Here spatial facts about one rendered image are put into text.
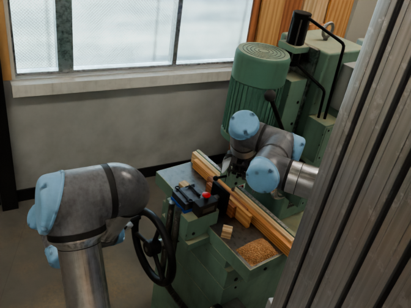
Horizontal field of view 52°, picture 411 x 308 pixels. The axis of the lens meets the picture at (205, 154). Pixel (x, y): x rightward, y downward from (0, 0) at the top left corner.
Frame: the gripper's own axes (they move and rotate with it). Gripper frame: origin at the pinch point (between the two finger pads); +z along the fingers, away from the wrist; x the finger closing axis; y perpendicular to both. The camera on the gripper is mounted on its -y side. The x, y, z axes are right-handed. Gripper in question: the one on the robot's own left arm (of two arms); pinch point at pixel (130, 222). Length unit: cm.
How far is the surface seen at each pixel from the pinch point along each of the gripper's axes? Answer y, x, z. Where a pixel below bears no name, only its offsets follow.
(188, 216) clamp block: -12.7, 11.1, 11.0
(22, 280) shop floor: 90, -72, 25
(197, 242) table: -5.3, 15.5, 17.7
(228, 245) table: -11.6, 24.5, 21.1
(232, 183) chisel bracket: -28.2, 9.2, 24.8
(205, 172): -22.3, -10.3, 32.2
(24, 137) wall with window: 36, -137, 22
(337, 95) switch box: -74, 19, 35
